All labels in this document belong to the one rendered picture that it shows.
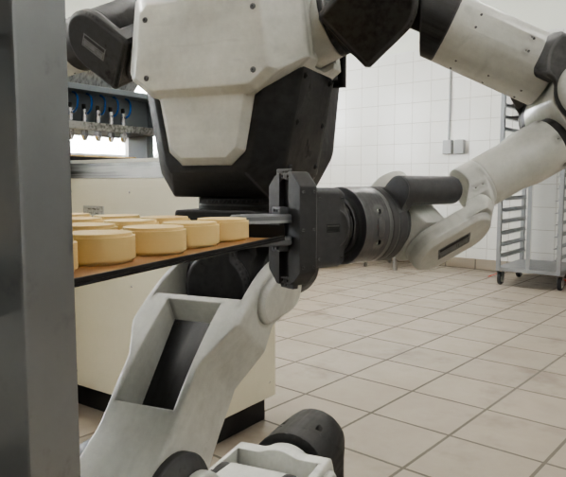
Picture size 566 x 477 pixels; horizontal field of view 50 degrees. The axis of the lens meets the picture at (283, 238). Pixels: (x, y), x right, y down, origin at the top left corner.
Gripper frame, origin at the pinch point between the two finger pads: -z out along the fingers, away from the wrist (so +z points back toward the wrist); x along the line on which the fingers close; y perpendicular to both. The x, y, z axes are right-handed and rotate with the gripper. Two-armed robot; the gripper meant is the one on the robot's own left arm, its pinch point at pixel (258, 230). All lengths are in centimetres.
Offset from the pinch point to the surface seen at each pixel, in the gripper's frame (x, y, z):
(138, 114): 34, -193, 70
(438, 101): 83, -341, 440
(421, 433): -77, -77, 117
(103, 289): -31, -152, 38
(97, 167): 10, -155, 38
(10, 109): 7.7, 25.7, -29.2
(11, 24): 10.9, 25.9, -29.1
